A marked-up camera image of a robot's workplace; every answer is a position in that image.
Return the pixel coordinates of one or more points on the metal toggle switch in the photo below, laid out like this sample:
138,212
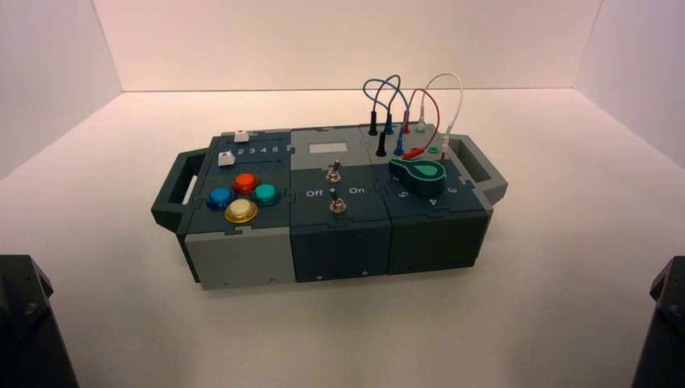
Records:
338,204
335,172

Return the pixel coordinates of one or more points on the white slider knob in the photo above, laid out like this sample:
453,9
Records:
226,159
242,136

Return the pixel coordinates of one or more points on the blue round push button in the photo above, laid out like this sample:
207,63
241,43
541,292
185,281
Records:
220,198

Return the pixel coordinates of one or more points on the yellow round push button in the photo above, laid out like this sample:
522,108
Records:
241,210

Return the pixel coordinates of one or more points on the green teal rotary knob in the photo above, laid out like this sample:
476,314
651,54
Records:
423,177

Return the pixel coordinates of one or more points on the red round push button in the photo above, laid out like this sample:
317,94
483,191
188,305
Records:
246,183

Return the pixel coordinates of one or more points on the dark teal grey control box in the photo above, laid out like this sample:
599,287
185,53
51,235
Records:
342,243

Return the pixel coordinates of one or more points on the teal round push button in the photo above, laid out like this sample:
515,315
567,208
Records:
265,194

